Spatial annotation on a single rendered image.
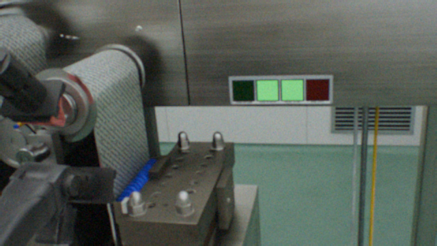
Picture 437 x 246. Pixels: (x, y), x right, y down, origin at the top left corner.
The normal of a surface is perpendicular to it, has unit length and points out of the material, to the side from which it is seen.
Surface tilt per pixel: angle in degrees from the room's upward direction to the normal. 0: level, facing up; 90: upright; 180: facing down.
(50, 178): 10
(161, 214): 0
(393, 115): 90
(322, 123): 90
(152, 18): 90
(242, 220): 0
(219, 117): 90
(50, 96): 44
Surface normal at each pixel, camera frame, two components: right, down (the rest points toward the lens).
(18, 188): 0.05, -0.89
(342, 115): -0.21, 0.34
